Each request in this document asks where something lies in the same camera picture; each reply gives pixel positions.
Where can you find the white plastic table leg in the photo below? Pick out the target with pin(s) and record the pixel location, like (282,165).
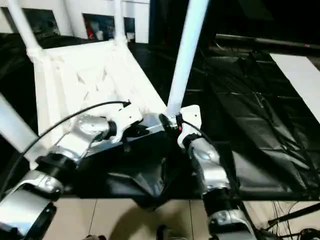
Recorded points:
(22,22)
(12,122)
(185,50)
(119,20)

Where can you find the white plastic table top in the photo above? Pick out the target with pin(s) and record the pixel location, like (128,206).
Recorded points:
(75,82)

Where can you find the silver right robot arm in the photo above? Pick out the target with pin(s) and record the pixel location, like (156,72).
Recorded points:
(210,162)

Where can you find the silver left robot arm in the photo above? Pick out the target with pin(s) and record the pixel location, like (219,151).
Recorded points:
(85,130)

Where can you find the black work mat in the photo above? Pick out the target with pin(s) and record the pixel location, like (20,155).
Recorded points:
(250,125)

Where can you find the small white jar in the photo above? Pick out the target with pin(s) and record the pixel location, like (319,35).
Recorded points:
(99,34)

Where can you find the black right robot foot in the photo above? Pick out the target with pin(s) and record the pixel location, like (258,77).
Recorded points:
(170,235)

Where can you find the red bottle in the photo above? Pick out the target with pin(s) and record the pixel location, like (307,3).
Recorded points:
(90,32)

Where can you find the long black pole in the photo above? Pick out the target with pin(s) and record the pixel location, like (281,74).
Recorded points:
(270,41)

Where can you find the flat white board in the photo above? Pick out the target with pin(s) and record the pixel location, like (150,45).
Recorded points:
(297,75)

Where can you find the white sideboard cabinet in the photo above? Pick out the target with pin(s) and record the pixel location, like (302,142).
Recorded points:
(70,12)

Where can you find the black tripod stand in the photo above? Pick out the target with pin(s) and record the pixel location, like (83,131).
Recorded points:
(295,215)

